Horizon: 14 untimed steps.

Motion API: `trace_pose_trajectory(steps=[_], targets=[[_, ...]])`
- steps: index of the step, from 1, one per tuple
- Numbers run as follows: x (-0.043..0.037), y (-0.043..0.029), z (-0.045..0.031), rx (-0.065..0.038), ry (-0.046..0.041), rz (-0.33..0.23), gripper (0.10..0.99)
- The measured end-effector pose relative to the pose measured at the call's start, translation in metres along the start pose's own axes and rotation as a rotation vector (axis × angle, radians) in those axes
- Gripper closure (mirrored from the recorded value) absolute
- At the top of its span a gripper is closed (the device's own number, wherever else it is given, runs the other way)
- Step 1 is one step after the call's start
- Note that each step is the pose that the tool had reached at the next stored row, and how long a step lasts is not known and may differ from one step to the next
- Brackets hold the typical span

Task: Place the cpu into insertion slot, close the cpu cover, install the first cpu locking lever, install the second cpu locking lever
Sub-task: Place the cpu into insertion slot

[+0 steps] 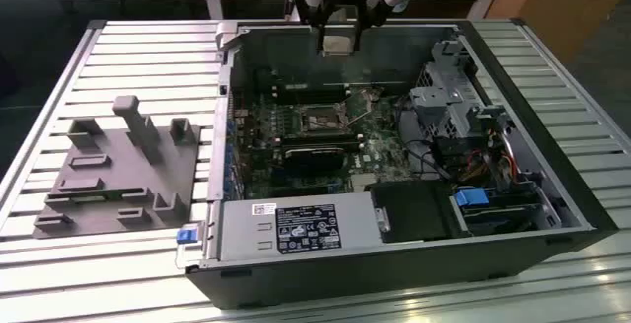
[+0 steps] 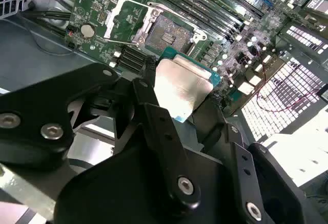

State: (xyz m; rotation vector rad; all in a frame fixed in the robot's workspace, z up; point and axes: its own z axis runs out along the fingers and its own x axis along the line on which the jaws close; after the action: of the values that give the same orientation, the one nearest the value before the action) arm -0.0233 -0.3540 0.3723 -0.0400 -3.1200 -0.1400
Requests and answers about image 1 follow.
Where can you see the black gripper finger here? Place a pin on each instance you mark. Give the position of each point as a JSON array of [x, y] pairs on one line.
[[299, 5], [375, 16]]

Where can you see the silver CPU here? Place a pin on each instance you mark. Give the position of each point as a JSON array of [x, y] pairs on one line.
[[339, 46]]

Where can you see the CPU socket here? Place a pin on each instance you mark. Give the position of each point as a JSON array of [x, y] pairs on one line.
[[320, 120]]

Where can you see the metal drive cage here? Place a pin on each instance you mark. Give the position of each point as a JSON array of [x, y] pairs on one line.
[[443, 97]]

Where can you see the green motherboard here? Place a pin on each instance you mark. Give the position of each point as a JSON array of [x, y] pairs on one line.
[[384, 153]]

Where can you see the black graphics card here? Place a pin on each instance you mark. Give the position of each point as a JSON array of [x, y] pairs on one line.
[[315, 158]]

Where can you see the wooden cabinet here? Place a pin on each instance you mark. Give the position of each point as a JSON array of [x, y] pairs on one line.
[[582, 5]]

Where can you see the silver chipset heatsink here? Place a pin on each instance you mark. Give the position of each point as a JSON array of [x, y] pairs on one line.
[[359, 182]]

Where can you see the blue disk carrier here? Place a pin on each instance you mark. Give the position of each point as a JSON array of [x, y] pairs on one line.
[[471, 197]]

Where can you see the black plastic shroud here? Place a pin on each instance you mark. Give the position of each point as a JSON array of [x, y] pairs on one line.
[[413, 212]]

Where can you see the grey parts rack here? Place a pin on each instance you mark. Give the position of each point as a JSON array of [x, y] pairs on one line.
[[123, 175]]

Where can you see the silver power supply unit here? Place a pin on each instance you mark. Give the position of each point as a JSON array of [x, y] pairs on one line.
[[236, 227]]

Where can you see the blue case latch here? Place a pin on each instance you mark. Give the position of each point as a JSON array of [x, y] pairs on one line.
[[185, 235]]

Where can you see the black PC case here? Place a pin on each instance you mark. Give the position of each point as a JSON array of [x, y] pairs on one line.
[[344, 286]]

